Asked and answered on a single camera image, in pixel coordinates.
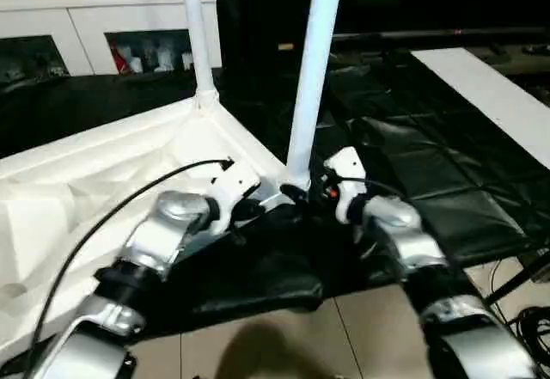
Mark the white plastic table leg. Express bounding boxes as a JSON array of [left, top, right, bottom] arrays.
[[177, 0, 221, 112], [282, 0, 347, 193]]

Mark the white plastic table top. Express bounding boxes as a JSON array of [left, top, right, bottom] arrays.
[[0, 95, 312, 364]]

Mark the black work mat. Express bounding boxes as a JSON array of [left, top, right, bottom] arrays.
[[0, 44, 550, 345]]

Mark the black horizontal bar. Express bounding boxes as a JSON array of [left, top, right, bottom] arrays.
[[331, 27, 550, 43]]

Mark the white flat board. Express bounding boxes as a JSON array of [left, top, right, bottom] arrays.
[[410, 46, 550, 172]]

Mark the small red bottle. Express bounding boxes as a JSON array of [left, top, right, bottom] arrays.
[[112, 46, 131, 75]]

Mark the dark cabinet with yellow label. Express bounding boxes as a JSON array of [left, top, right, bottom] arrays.
[[211, 0, 550, 58]]

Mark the white cabinet with glass doors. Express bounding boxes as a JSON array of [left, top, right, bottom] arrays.
[[0, 0, 223, 79]]

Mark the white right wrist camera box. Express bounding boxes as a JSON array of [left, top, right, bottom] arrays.
[[321, 144, 370, 227]]

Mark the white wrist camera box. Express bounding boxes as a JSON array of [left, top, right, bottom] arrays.
[[321, 144, 370, 227], [201, 159, 264, 235]]

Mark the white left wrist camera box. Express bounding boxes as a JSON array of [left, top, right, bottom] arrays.
[[201, 159, 264, 235]]

